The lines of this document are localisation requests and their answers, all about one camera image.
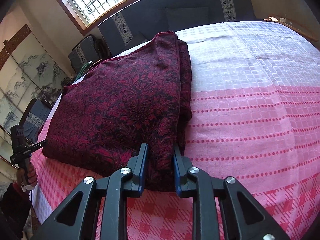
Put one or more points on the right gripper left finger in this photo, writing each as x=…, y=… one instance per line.
x=92, y=201

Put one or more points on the green cloth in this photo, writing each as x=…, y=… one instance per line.
x=86, y=68

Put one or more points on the person's left hand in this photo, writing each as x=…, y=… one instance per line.
x=32, y=175

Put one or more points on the dark red floral sweater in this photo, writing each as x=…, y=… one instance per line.
x=143, y=97

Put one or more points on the person's left forearm sleeve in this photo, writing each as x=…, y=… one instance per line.
x=15, y=206

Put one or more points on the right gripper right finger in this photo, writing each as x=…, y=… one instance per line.
x=222, y=208

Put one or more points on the dark blue sofa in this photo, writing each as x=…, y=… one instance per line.
x=142, y=20

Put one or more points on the dark blue armchair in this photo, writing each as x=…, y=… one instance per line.
x=89, y=49

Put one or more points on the round wooden side table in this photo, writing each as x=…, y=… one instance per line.
x=293, y=25

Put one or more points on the blue cushioned wooden chair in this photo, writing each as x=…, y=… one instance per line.
x=34, y=117

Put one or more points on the painted folding screen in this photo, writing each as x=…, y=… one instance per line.
x=27, y=72

